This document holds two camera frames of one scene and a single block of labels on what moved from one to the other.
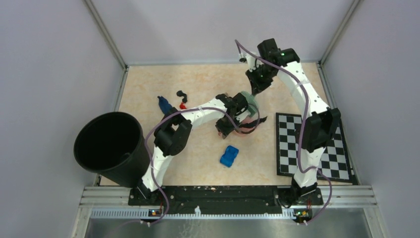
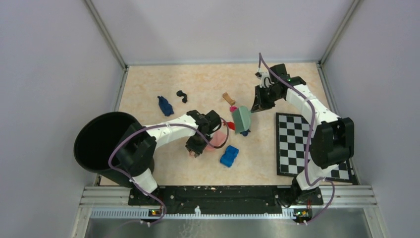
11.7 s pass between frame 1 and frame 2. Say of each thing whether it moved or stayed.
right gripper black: moved
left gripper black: moved
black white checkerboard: stayed
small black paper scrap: stayed
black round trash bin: stayed
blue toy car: stayed
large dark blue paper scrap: stayed
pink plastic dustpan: moved
